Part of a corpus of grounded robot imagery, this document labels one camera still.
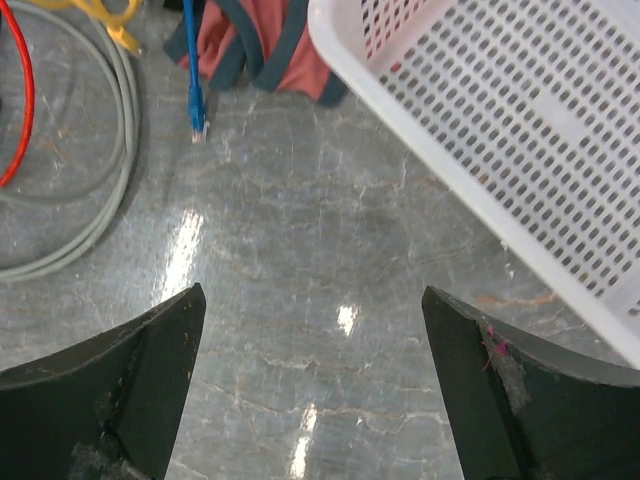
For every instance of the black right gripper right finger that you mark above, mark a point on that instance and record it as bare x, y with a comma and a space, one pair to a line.
521, 407

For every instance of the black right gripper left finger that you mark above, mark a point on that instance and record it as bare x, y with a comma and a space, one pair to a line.
108, 407

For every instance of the white perforated plastic basket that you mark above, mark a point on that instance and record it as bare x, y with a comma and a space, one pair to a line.
529, 112

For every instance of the red cloth with navy trim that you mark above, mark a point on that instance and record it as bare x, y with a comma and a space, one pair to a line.
268, 40

